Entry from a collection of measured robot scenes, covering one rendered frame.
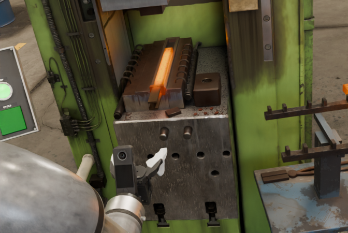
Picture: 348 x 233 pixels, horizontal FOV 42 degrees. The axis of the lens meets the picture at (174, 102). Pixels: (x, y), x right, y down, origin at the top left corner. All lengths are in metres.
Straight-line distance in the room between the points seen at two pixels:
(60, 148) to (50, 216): 2.68
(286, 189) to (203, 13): 0.78
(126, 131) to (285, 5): 0.65
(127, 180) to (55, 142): 2.23
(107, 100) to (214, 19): 0.54
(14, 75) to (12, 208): 1.03
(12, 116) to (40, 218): 1.00
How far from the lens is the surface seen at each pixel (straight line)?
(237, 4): 1.46
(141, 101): 1.50
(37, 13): 1.62
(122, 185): 1.05
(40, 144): 3.29
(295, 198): 1.47
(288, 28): 1.53
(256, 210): 1.96
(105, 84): 1.66
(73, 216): 0.50
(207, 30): 1.88
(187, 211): 1.69
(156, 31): 1.90
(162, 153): 1.14
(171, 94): 1.47
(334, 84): 3.46
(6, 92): 1.49
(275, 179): 1.52
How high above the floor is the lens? 1.68
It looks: 30 degrees down
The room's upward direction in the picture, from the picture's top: 10 degrees counter-clockwise
